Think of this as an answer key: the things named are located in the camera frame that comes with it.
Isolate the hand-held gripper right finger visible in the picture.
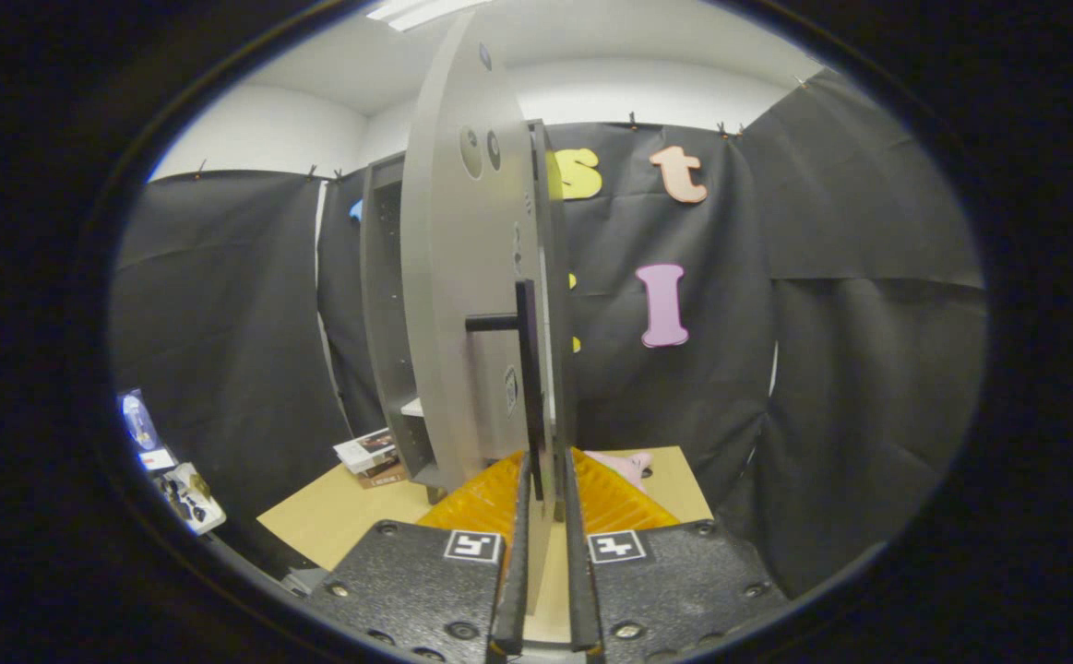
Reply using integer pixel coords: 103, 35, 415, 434
561, 446, 792, 661

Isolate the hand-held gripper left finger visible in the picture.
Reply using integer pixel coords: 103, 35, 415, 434
305, 450, 534, 660

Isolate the black cabinet door handle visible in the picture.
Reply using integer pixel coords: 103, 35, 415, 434
465, 279, 546, 504

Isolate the grey shoe cabinet door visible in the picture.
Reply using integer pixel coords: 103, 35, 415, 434
399, 9, 566, 617

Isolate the grey shoe cabinet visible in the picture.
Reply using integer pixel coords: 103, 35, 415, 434
359, 118, 581, 504

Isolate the green and pink plush toy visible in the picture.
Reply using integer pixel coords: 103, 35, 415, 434
587, 449, 655, 490

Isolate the brown book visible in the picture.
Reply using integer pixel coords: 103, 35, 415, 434
356, 461, 408, 490

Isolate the black backdrop cloth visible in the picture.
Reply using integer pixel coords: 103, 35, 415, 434
110, 69, 989, 600

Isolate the long ceiling light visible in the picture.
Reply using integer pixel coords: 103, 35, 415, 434
365, 0, 500, 33

